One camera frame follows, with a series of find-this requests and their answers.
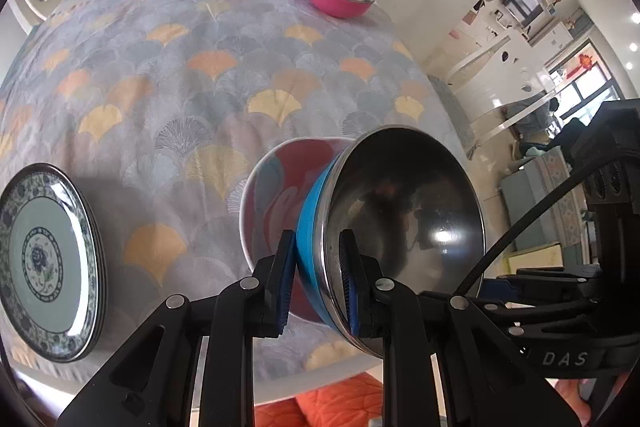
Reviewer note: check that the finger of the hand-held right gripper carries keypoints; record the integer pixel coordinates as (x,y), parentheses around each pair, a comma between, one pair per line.
(550,274)
(540,299)

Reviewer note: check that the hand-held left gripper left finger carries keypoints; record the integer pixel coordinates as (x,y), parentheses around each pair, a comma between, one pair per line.
(285,277)

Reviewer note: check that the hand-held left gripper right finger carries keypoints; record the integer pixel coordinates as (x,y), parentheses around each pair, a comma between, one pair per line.
(350,287)

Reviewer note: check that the pink patterned bowl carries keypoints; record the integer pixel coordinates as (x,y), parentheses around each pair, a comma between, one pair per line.
(280,197)

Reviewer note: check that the blue steel bowl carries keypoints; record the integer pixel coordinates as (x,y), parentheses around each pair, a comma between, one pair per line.
(400,207)

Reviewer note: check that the sofa with patterned cover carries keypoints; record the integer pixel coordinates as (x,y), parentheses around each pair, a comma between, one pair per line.
(545,202)

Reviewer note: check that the orange quilted cushion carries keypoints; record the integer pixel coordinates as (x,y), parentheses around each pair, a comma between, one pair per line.
(325,399)

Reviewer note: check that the grey fan-patterned tablecloth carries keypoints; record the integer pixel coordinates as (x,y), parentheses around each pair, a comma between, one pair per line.
(200,82)

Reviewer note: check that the television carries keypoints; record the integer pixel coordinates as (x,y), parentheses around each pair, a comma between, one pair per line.
(522,4)

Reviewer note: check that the white wall cabinet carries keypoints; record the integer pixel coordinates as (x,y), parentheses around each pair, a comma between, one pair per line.
(500,42)

